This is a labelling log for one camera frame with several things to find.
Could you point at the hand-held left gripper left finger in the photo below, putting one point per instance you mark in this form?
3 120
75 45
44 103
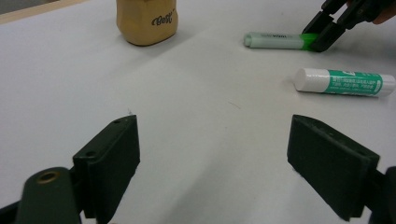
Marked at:
109 168

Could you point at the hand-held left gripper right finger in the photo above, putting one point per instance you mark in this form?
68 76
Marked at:
330 165

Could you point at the green and white glue stick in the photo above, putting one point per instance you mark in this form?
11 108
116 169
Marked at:
342 82

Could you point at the green highlighter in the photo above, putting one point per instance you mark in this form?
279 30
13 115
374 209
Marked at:
274 40

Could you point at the tan pen holder with bear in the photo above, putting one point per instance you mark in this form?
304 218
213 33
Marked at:
146 21

